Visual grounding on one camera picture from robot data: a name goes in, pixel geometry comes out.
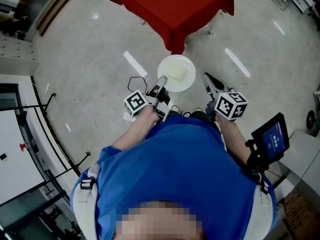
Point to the small black item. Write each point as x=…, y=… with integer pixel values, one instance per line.
x=3, y=156

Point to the white power strip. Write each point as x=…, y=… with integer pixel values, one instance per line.
x=128, y=119

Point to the white round plate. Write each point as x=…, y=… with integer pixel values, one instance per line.
x=186, y=64

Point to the blue shirt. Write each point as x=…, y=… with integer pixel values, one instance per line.
x=175, y=164

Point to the brick red mat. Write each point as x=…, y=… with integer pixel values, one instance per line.
x=305, y=216

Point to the black metal railing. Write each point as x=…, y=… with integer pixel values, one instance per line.
x=25, y=106

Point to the black handheld screen device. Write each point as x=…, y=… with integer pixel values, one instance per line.
x=272, y=140

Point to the small red item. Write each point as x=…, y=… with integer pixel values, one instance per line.
x=23, y=147

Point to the black round disc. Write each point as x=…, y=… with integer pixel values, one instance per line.
x=311, y=119

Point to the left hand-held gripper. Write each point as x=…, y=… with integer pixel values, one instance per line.
x=135, y=102

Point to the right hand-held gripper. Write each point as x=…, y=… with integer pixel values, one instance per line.
x=230, y=105

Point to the white locker cabinet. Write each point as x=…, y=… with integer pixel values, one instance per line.
x=17, y=56

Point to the person's left forearm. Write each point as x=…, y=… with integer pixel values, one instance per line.
x=140, y=130

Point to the black trousers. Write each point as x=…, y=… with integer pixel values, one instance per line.
x=200, y=116

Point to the grey desk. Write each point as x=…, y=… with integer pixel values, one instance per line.
x=302, y=156

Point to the red tablecloth table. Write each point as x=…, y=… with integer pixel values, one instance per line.
x=172, y=4

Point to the person's right forearm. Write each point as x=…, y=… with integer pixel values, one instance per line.
x=233, y=139

